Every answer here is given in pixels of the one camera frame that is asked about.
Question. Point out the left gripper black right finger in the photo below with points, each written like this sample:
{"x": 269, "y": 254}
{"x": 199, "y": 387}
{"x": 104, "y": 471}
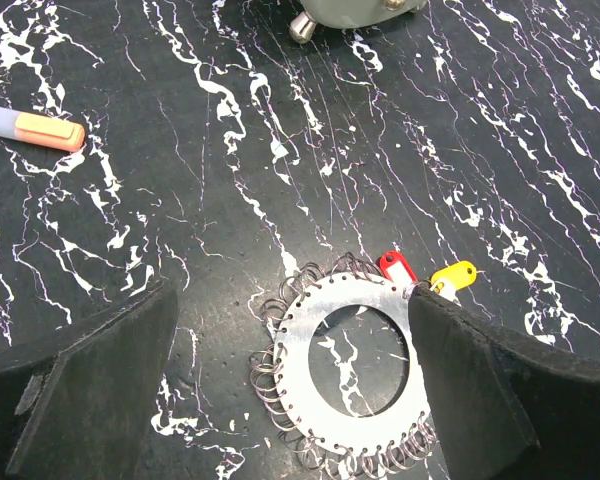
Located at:
{"x": 504, "y": 405}

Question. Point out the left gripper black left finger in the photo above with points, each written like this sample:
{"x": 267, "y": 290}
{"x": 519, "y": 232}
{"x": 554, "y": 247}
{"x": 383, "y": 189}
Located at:
{"x": 76, "y": 403}

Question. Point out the yellow key tag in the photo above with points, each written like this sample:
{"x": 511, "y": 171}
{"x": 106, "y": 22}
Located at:
{"x": 449, "y": 280}

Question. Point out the red key tag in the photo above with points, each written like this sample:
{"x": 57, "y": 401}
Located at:
{"x": 395, "y": 268}

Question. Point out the orange capped marker pen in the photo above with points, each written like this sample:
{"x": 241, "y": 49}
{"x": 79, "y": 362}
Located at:
{"x": 41, "y": 130}

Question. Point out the round three-drawer mini cabinet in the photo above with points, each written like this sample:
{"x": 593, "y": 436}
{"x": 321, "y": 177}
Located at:
{"x": 347, "y": 14}

